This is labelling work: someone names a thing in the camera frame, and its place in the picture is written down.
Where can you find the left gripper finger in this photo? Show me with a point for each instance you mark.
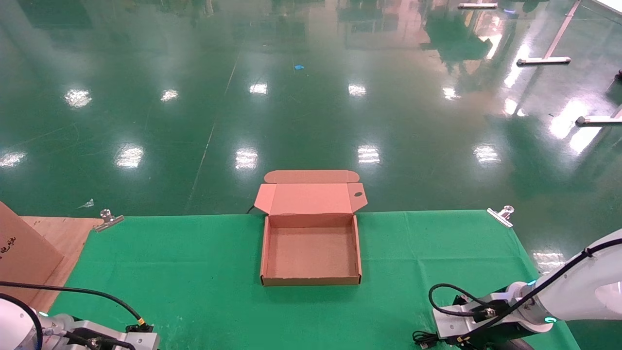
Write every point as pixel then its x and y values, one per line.
pixel 141 329

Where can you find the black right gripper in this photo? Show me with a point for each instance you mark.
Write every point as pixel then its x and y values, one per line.
pixel 500 330

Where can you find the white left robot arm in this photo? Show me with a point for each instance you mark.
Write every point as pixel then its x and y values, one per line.
pixel 14 325

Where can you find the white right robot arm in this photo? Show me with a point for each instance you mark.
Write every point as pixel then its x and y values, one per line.
pixel 583 291

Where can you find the tall printed cardboard box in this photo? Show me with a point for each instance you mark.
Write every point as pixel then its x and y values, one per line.
pixel 24 248

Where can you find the flat open cardboard box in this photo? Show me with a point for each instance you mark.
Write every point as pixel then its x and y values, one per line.
pixel 311 253

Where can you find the green table cloth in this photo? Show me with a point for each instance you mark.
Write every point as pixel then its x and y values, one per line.
pixel 194 272

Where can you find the metal table clip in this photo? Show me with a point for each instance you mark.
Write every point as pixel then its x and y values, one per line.
pixel 108 220
pixel 500 216

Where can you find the clear plastic floor scrap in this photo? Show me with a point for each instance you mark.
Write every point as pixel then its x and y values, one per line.
pixel 87 203

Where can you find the white stand base bar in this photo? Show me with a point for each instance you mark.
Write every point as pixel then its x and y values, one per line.
pixel 597 119
pixel 478 5

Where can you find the white stand base with pole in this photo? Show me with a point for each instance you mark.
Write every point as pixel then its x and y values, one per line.
pixel 543 61

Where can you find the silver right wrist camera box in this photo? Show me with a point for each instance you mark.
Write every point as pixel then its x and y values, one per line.
pixel 457 323

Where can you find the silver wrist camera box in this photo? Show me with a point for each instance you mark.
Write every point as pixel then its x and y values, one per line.
pixel 457 323
pixel 116 340

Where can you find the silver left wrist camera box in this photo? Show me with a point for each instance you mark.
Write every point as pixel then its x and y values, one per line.
pixel 116 340

